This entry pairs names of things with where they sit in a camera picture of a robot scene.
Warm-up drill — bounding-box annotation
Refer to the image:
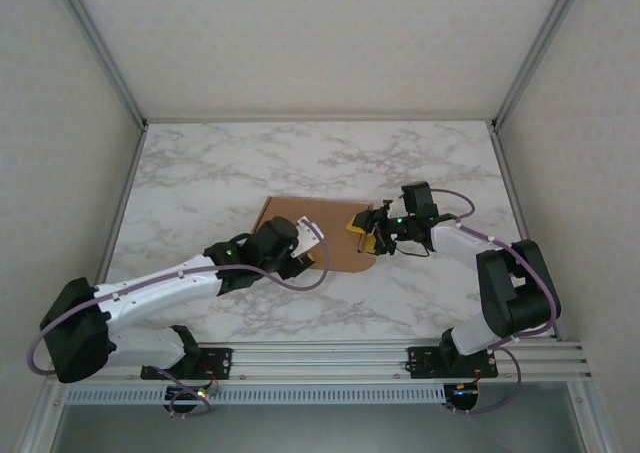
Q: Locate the brown cardboard box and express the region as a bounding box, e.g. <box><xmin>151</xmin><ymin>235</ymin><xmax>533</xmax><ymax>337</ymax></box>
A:
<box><xmin>254</xmin><ymin>195</ymin><xmax>379</xmax><ymax>273</ymax></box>

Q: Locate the small circuit board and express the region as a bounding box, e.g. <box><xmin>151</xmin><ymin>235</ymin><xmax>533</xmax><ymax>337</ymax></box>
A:
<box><xmin>164</xmin><ymin>385</ymin><xmax>210</xmax><ymax>405</ymax></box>
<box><xmin>447</xmin><ymin>381</ymin><xmax>482</xmax><ymax>410</ymax></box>

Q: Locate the wide aluminium base rail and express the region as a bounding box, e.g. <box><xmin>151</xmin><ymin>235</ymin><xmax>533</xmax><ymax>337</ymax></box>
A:
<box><xmin>47</xmin><ymin>340</ymin><xmax>595</xmax><ymax>383</ymax></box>

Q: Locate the aluminium side table rail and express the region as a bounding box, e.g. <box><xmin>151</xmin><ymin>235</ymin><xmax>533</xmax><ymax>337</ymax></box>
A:
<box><xmin>74</xmin><ymin>122</ymin><xmax>149</xmax><ymax>345</ymax></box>
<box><xmin>489</xmin><ymin>125</ymin><xmax>564</xmax><ymax>342</ymax></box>

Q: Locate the thin aluminium table rail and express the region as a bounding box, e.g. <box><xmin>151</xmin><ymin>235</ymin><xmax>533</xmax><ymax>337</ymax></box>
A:
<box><xmin>144</xmin><ymin>116</ymin><xmax>496</xmax><ymax>126</ymax></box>

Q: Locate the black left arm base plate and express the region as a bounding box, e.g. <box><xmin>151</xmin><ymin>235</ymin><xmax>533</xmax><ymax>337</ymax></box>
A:
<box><xmin>140</xmin><ymin>345</ymin><xmax>234</xmax><ymax>381</ymax></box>

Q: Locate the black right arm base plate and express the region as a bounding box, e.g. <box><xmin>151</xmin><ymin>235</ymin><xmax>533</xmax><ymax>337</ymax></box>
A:
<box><xmin>407</xmin><ymin>344</ymin><xmax>500</xmax><ymax>380</ymax></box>

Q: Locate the white slotted cable duct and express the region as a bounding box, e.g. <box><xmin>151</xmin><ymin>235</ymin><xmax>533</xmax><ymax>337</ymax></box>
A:
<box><xmin>64</xmin><ymin>385</ymin><xmax>447</xmax><ymax>406</ymax></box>

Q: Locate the aluminium frame post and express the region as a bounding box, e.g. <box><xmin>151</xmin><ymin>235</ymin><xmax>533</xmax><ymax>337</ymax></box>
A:
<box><xmin>47</xmin><ymin>0</ymin><xmax>149</xmax><ymax>127</ymax></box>
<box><xmin>489</xmin><ymin>0</ymin><xmax>594</xmax><ymax>130</ymax></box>

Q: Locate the aluminium frame leg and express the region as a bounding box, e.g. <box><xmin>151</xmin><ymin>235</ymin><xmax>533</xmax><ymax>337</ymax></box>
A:
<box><xmin>19</xmin><ymin>380</ymin><xmax>69</xmax><ymax>453</ymax></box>
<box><xmin>569</xmin><ymin>380</ymin><xmax>619</xmax><ymax>453</ymax></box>

